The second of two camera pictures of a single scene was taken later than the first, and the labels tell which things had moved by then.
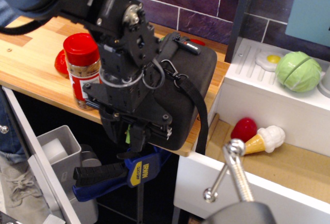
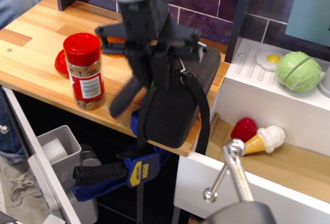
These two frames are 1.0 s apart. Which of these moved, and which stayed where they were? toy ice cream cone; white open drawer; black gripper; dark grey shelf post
Moved: black gripper
Stayed: dark grey shelf post; white open drawer; toy ice cream cone
